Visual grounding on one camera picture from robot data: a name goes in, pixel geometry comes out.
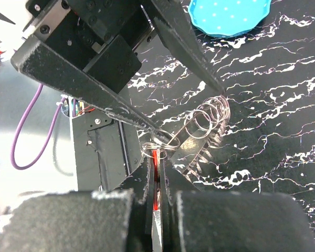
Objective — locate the blue dotted plate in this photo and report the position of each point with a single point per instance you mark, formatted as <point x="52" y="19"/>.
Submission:
<point x="227" y="18"/>

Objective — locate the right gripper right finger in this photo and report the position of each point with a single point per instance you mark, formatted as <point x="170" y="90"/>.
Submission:
<point x="193" y="220"/>

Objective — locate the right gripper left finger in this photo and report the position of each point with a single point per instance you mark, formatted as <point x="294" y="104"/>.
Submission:
<point x="116" y="220"/>

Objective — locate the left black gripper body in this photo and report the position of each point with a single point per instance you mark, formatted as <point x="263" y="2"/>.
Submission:
<point x="101" y="38"/>

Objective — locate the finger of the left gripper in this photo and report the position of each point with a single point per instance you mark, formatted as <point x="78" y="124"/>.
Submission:
<point x="39" y="62"/>
<point x="176" y="34"/>

